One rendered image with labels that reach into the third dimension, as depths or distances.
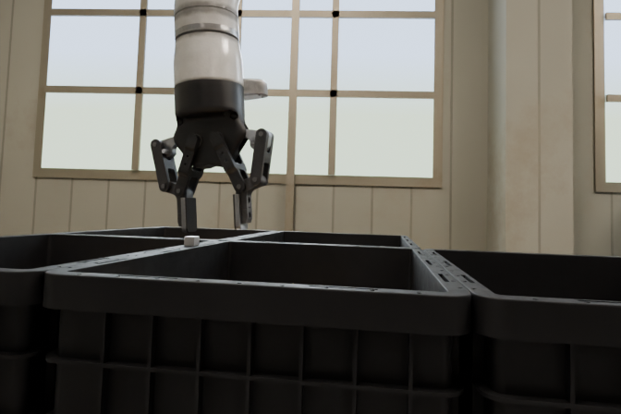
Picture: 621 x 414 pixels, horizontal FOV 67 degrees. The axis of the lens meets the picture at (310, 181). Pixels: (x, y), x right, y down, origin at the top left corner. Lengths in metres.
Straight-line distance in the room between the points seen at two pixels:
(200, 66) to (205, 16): 0.05
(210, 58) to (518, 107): 1.99
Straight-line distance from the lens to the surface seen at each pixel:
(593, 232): 2.75
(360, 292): 0.30
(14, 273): 0.40
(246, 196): 0.49
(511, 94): 2.38
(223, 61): 0.51
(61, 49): 2.95
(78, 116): 2.81
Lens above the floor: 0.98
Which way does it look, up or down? 4 degrees up
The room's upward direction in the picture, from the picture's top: 2 degrees clockwise
